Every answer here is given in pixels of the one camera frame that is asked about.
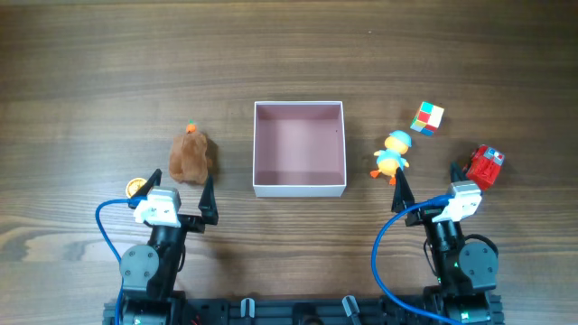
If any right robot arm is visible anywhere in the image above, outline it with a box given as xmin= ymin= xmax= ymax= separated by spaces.
xmin=392 ymin=164 xmax=505 ymax=324

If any small colourful puzzle cube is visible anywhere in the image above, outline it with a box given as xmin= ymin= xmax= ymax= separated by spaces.
xmin=410 ymin=102 xmax=444 ymax=136

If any brown plush toy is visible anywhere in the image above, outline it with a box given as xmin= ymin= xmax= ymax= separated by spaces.
xmin=169 ymin=120 xmax=212 ymax=185

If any yellow duck toy blue hat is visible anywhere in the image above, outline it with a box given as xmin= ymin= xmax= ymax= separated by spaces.
xmin=369 ymin=130 xmax=412 ymax=186

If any right blue cable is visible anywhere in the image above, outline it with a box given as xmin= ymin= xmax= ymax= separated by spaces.
xmin=370 ymin=193 xmax=466 ymax=325

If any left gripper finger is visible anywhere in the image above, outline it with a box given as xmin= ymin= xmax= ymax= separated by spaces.
xmin=198 ymin=174 xmax=219 ymax=226
xmin=127 ymin=169 xmax=163 ymax=209

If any white box pink interior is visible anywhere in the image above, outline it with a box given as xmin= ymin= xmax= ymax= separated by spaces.
xmin=252 ymin=101 xmax=347 ymax=198

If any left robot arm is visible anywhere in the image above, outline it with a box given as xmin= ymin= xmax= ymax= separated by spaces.
xmin=113 ymin=170 xmax=219 ymax=324

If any left blue cable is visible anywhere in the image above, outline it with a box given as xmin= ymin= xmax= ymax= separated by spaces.
xmin=94 ymin=195 xmax=147 ymax=325

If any red toy robot car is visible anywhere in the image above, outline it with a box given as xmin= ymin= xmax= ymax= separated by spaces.
xmin=463 ymin=144 xmax=505 ymax=191

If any gold spinning top toy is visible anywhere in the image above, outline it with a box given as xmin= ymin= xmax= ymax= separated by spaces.
xmin=126 ymin=178 xmax=147 ymax=198

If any blue cable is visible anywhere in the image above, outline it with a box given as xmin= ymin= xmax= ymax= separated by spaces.
xmin=370 ymin=193 xmax=466 ymax=325
xmin=94 ymin=195 xmax=147 ymax=325

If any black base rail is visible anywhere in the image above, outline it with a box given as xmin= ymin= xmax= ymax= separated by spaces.
xmin=102 ymin=293 xmax=505 ymax=325

